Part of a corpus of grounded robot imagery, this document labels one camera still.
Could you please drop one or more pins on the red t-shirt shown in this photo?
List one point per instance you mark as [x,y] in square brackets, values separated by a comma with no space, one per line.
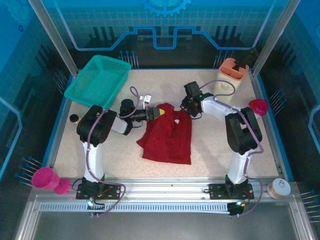
[170,142]

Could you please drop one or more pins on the cream knife block orange top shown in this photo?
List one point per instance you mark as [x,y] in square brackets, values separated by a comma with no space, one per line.
[228,75]

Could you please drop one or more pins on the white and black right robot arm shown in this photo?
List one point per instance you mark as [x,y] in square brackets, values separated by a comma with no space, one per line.
[240,167]

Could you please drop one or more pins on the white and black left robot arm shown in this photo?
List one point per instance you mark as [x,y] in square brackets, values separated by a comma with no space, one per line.
[93,165]

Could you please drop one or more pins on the teal plastic basket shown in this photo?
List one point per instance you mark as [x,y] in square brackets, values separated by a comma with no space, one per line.
[100,80]

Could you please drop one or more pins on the small jar black lid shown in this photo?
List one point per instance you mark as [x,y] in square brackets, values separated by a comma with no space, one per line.
[73,118]

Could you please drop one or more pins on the clear cup pink lid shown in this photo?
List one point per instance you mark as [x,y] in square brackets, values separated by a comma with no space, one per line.
[258,106]

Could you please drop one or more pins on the small magenta foam ball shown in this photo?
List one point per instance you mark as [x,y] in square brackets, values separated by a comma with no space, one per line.
[62,187]

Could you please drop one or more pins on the small black controller board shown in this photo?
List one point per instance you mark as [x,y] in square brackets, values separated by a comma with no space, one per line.
[96,207]
[236,208]

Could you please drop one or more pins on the magenta foam cup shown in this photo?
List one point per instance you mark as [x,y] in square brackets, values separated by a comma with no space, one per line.
[43,177]

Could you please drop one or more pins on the copper tape roll white top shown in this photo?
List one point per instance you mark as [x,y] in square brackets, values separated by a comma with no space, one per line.
[278,188]

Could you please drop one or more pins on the aluminium mounting rail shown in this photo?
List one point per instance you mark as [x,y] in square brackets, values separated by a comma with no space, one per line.
[162,187]

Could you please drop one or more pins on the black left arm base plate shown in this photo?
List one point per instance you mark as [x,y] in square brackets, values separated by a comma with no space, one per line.
[113,191]

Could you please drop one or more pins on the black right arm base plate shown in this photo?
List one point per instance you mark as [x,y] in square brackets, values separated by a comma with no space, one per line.
[216,191]

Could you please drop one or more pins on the aluminium frame post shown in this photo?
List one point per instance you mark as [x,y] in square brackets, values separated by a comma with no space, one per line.
[277,35]
[50,32]

